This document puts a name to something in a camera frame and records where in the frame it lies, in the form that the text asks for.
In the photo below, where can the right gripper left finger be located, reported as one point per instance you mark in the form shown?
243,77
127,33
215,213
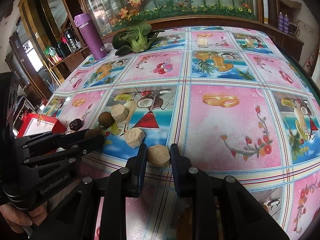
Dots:
137,168

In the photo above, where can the purple thermos bottle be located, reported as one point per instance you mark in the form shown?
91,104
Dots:
91,35

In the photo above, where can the red white tray box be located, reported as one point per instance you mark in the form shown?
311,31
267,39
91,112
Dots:
37,123

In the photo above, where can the small butter cube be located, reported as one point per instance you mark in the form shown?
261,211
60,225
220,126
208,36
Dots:
202,43

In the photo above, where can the beige hexagonal cake piece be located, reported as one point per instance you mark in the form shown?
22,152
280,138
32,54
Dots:
134,137

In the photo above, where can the dark red jujube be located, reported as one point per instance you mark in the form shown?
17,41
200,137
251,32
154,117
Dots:
76,124

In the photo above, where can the colourful patterned tablecloth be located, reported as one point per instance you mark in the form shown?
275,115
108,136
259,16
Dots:
238,108

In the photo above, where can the brown longan fruit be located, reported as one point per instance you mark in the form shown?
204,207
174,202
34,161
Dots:
105,119

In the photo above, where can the green bok choy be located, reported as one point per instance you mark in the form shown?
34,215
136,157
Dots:
136,38

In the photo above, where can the left hand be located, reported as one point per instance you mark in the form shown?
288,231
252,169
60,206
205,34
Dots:
16,218

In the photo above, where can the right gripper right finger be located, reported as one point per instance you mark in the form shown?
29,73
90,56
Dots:
184,173

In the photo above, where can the flower glass partition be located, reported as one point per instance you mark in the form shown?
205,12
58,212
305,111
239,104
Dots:
170,0

